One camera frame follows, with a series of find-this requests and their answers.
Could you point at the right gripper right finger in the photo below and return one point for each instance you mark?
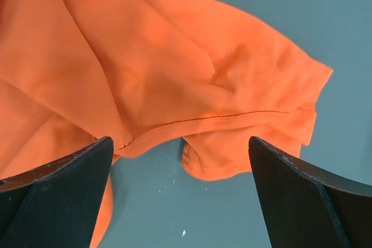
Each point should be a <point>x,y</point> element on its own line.
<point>306,206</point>

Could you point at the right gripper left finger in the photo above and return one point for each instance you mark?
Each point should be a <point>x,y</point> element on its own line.
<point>56,204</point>

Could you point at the orange t-shirt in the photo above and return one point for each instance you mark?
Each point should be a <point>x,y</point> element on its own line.
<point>144,72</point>

